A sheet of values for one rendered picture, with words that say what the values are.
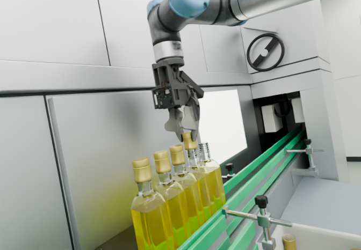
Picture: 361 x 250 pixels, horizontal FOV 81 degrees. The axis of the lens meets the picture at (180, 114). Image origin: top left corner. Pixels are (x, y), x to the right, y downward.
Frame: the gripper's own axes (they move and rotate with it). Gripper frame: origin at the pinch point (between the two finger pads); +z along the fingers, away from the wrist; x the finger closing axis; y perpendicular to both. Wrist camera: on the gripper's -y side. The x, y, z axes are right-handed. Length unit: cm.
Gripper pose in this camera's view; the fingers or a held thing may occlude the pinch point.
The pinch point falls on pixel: (188, 136)
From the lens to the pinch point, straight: 57.2
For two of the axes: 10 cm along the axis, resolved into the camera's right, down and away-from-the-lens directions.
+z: 1.8, 9.8, 0.2
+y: -6.4, 1.3, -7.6
